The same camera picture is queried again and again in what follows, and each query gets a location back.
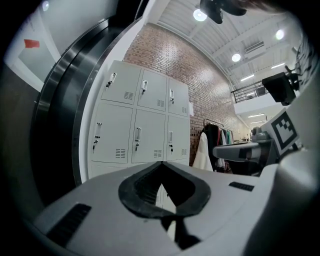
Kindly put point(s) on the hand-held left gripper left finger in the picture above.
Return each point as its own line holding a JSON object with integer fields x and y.
{"x": 105, "y": 207}

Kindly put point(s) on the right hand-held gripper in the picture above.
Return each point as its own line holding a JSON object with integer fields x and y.
{"x": 282, "y": 132}

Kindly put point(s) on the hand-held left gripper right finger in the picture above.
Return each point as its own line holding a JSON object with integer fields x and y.
{"x": 225, "y": 207}

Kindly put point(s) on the grey metal locker cabinet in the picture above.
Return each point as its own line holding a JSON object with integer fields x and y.
{"x": 117, "y": 130}

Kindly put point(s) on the locker door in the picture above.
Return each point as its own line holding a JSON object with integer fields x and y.
{"x": 150, "y": 135}

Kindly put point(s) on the green hanging garment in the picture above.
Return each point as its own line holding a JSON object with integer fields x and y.
{"x": 228, "y": 136}

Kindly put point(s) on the red hanging garment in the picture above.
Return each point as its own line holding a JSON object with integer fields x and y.
{"x": 218, "y": 136}

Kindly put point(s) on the black hanging garment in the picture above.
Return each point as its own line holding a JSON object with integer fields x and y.
{"x": 212, "y": 140}

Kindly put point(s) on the cream white coat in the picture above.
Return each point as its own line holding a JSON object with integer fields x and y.
{"x": 203, "y": 155}

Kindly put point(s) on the black metal clothes rack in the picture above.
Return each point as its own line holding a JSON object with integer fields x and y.
{"x": 212, "y": 122}

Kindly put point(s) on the long ceiling light strip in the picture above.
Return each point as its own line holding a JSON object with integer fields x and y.
{"x": 278, "y": 66}
{"x": 247, "y": 77}
{"x": 256, "y": 115}
{"x": 256, "y": 122}

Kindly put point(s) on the black metal railing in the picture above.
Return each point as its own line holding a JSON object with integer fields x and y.
{"x": 246, "y": 93}

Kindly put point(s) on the round ceiling light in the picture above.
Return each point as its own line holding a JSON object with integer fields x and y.
{"x": 236, "y": 57}
{"x": 199, "y": 15}
{"x": 45, "y": 5}
{"x": 280, "y": 34}

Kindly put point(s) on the white ceiling air vent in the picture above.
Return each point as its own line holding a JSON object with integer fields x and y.
{"x": 254, "y": 47}

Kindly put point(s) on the red tape piece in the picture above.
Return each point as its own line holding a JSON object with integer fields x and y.
{"x": 32, "y": 43}

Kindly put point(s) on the white paper sheet on wall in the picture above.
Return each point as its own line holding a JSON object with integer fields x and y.
{"x": 191, "y": 108}

